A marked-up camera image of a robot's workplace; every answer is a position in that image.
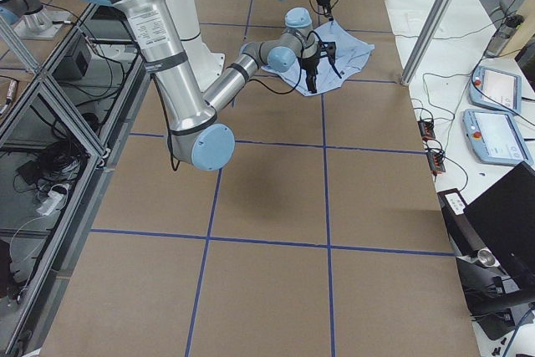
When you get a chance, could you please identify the black monitor on stand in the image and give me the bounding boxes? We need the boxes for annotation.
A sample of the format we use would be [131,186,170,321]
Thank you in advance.
[464,162,534,288]

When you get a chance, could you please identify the aluminium frame post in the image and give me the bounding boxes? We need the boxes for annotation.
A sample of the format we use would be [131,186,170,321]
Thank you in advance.
[400,0,452,86]

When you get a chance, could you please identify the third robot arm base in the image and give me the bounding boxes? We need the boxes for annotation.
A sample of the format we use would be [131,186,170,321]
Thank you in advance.
[1,0,61,40]

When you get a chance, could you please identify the small electronics board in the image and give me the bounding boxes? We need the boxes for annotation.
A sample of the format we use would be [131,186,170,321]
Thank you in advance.
[417,119,446,177]

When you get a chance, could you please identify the aluminium frame rack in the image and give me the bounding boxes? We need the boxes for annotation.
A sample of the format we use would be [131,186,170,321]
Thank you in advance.
[1,19,149,356]

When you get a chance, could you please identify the teach pendant tablet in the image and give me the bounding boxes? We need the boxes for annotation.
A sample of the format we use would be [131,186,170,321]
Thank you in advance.
[469,66,522,115]
[462,110,534,166]

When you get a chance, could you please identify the light blue t-shirt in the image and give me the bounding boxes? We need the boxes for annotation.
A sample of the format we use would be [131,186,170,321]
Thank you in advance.
[261,22,375,99]

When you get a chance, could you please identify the black box with label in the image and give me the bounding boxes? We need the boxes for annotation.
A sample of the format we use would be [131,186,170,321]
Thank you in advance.
[437,188,500,268]

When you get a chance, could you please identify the white pedestal base plate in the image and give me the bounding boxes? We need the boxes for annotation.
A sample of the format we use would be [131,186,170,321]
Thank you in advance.
[196,43,226,93]

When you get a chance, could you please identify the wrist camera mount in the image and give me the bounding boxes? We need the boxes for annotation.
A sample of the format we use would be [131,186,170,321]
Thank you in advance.
[317,40,336,66]

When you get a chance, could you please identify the far teach pendant tablet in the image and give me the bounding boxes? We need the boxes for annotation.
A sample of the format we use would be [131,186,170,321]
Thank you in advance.
[469,66,522,115]

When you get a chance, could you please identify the white power strip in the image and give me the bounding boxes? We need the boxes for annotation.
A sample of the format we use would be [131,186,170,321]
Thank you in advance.
[36,190,67,216]

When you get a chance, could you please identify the near teach pendant tablet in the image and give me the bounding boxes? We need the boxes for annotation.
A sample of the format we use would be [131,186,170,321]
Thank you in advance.
[462,110,534,166]

